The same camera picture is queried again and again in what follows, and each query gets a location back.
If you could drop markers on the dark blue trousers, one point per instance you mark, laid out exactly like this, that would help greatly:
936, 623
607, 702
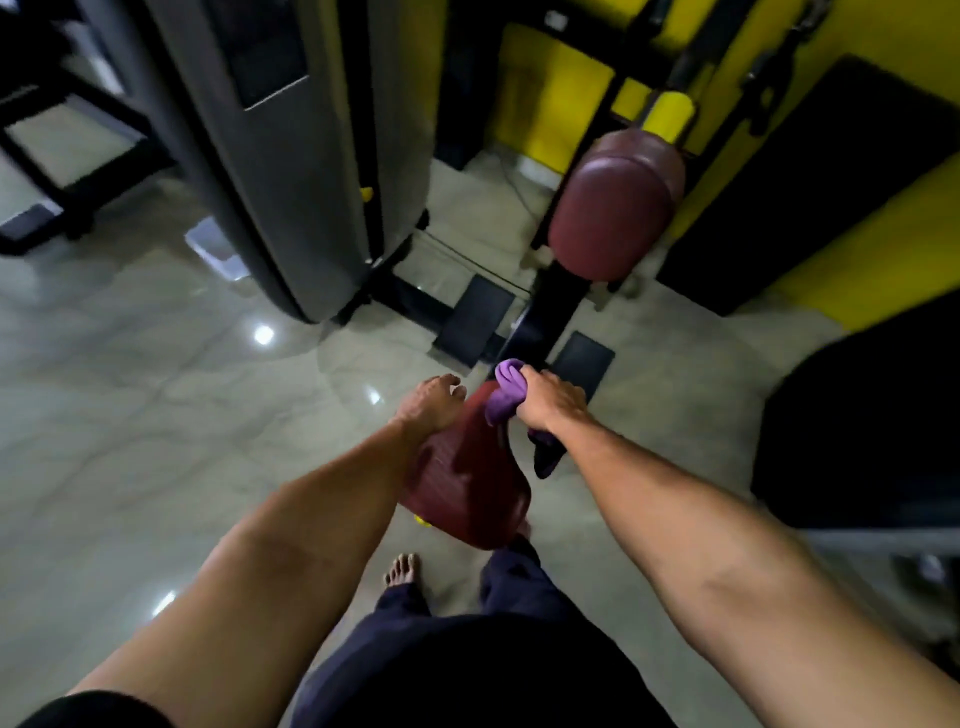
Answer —
487, 660

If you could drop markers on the black sleeve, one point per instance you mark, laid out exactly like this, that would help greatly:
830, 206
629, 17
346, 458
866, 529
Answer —
94, 712

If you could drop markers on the black upright post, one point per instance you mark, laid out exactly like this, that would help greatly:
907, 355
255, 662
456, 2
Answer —
465, 82

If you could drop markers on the person's right fingers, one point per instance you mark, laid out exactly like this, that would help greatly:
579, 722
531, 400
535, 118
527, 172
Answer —
527, 397

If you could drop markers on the grey weight stack cover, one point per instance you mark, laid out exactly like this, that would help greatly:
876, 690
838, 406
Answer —
300, 187

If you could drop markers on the person's left foot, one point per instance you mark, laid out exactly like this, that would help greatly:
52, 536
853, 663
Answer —
403, 571

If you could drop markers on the maroon roller pad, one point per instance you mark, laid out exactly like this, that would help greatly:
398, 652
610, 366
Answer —
611, 214

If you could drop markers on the person's left fingers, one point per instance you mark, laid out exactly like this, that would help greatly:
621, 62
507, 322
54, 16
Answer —
450, 386

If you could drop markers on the person's right forearm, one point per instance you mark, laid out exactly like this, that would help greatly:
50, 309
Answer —
645, 502

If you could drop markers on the yellow roller pad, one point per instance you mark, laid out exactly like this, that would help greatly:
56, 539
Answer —
667, 116

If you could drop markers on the maroon padded machine seat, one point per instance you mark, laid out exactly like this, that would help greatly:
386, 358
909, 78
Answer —
472, 480

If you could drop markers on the person's left forearm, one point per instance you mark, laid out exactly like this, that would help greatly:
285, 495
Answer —
352, 495

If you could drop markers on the person's right hand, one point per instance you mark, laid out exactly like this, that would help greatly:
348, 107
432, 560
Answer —
553, 403

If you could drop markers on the black foot plate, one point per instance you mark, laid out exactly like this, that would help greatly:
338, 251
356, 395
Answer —
474, 319
583, 364

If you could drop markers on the black machine frame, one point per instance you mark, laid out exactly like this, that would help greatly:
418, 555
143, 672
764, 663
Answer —
551, 307

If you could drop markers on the purple cloth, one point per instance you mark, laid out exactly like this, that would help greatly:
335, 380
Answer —
507, 388

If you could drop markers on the large black padded bench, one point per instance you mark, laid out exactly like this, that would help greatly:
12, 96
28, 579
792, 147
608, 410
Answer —
862, 427

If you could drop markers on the person's left hand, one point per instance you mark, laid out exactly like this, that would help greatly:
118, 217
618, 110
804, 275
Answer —
429, 409

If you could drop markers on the black metal rack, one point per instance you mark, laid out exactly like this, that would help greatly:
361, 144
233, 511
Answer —
75, 199

